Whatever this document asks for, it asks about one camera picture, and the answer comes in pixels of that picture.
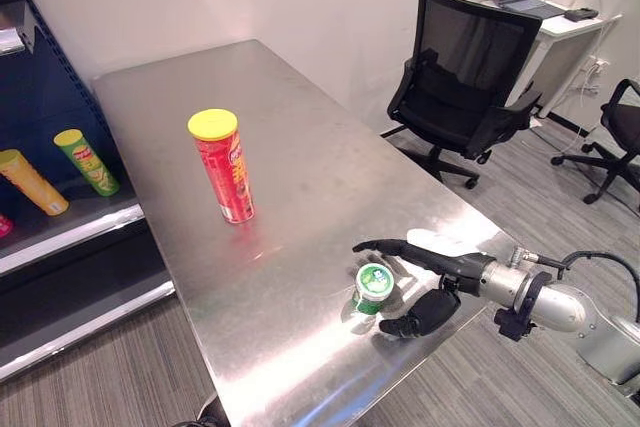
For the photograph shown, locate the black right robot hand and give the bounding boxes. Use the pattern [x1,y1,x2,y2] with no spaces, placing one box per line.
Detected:
[351,228,497,340]

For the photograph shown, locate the small green snack cup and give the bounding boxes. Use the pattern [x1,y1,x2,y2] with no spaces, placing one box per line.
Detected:
[349,262,396,317]

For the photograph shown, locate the steel table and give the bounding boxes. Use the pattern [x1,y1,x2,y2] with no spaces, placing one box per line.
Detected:
[91,38,515,427]

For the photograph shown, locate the black mesh office chair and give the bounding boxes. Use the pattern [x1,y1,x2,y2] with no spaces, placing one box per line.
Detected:
[380,0,544,191]

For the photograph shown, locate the black office chair with armrest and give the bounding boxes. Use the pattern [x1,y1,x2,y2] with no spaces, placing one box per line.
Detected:
[550,78,640,206]

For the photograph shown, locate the red chip can yellow lid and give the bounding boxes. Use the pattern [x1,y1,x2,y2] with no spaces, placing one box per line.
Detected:
[187,108,256,225]

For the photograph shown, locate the white desk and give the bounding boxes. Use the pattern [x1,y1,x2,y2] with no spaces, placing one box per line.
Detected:
[480,0,624,121]

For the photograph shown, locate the white power strip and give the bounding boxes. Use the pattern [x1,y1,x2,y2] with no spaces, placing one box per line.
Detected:
[579,57,612,79]

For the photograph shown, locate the black device on desk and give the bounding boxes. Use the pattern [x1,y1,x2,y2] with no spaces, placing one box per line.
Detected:
[564,7,600,23]

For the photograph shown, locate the green chip can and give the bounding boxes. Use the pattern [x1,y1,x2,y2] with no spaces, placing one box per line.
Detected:
[53,128,121,198]

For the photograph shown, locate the dark blue store shelf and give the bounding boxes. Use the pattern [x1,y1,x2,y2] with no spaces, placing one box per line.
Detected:
[0,0,176,384]

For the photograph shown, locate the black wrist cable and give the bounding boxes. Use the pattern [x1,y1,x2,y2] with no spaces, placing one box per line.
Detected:
[519,251,640,323]

